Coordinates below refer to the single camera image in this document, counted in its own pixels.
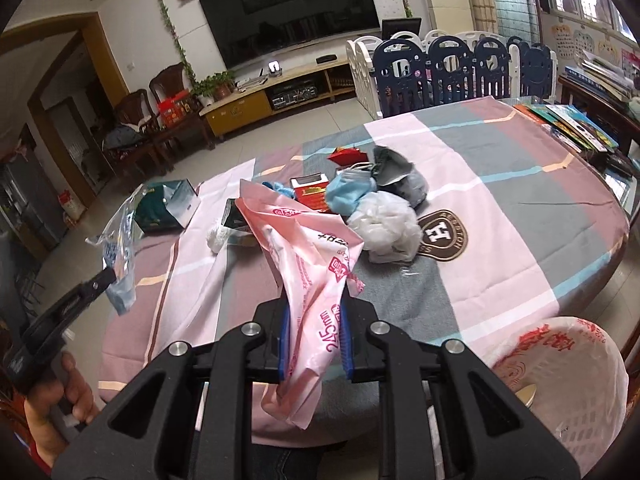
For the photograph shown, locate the yellow wooden TV cabinet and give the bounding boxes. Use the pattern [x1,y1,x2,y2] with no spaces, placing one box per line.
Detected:
[200,58,355,140]

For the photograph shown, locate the person left hand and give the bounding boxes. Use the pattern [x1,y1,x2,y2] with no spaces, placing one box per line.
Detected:
[22,350,101,470]

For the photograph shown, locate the potted green plant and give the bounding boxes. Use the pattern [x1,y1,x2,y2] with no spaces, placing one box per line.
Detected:
[192,70,235,101]

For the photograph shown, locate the stack of books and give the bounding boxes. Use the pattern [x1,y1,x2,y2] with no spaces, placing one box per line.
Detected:
[514,103,618,153]

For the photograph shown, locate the grey foil bag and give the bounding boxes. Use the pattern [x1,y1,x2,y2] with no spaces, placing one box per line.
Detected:
[371,145,427,209]

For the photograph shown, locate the blue knit sock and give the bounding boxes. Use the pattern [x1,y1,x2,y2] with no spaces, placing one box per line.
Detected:
[262,181,296,200]

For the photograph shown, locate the navy white baby fence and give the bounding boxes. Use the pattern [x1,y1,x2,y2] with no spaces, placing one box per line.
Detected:
[346,29,558,119]

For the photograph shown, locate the dark green snack wrapper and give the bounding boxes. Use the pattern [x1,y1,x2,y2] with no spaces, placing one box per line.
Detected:
[221,198,250,232]

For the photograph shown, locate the large black television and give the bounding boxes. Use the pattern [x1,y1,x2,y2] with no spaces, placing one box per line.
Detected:
[198,0,380,67]

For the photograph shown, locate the dark wooden armchair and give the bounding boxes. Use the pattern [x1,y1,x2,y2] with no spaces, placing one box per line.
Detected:
[103,62,215,179]

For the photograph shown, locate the red gift box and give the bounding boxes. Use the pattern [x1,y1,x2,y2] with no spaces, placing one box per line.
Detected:
[158,90,198,128]

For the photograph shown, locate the clear plastic wrapper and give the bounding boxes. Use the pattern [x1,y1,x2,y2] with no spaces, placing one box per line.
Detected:
[85,184,144,315]

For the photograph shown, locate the white trash bag bin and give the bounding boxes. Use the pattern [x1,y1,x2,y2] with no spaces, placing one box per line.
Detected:
[483,316,629,474]

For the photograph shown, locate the white crumpled plastic bag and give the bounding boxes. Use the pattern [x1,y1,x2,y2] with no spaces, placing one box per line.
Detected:
[347,191,422,263]

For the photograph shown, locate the plaid pink grey tablecloth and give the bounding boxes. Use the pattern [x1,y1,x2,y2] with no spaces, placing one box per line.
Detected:
[98,98,630,401]

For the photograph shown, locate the white crumpled tissue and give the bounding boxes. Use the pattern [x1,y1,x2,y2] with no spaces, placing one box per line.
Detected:
[206,224,232,256]

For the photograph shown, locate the green gift bag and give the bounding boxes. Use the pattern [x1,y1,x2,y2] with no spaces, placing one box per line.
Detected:
[134,180,201,235]

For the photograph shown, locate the pink plastic package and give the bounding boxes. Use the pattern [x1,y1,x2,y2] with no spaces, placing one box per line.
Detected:
[235,180,363,429]

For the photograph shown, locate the red snack wrapper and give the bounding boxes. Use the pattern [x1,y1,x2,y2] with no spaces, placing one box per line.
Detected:
[328,148,369,167]

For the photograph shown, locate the light blue plastic bag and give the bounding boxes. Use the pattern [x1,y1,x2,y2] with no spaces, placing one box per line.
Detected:
[326,168,376,217]

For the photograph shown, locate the red cigarette box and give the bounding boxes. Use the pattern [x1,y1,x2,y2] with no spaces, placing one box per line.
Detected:
[290,172,330,214]

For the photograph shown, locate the dark wooden side table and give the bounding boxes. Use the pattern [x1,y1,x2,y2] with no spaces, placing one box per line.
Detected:
[558,75,639,223]

